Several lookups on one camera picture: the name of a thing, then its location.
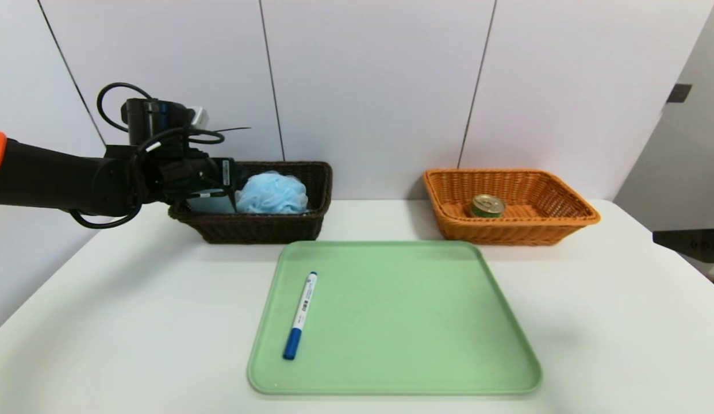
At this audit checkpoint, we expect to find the light blue mesh loofah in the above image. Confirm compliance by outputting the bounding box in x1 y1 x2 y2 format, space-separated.
235 171 309 215

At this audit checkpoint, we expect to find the blue white marker pen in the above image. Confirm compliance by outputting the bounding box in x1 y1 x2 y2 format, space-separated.
283 271 318 360

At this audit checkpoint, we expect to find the black left camera cable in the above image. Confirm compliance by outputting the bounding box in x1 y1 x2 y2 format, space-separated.
97 82 154 133

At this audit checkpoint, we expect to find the dark brown wicker basket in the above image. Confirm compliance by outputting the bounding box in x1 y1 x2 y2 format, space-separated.
169 161 334 244

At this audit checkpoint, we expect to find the orange wicker basket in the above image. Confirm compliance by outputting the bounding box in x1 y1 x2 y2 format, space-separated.
423 168 600 247

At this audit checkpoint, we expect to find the green plastic tray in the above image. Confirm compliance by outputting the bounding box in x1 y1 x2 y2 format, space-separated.
248 240 543 395

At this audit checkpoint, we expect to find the tin can green label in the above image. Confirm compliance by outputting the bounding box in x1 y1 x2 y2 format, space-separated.
471 194 505 219

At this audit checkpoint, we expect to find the blue-grey plastic cup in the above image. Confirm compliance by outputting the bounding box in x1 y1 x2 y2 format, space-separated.
186 191 237 215

